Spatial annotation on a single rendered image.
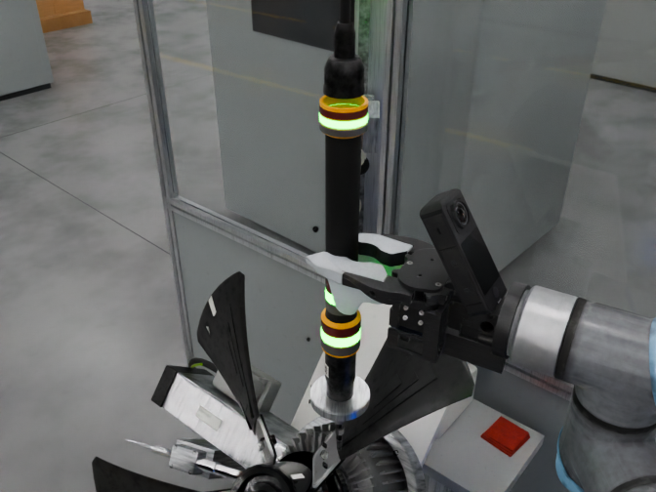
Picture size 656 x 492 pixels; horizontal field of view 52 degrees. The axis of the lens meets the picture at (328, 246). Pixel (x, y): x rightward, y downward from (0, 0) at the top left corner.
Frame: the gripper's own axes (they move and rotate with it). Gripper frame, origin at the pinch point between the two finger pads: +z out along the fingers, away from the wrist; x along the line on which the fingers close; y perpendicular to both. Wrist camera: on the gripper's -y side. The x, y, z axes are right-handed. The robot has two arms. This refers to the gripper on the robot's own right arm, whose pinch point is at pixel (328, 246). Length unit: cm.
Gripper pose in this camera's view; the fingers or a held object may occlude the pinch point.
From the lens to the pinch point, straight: 68.3
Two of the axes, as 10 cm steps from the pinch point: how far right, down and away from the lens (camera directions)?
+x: 4.9, -4.7, 7.4
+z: -8.7, -2.6, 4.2
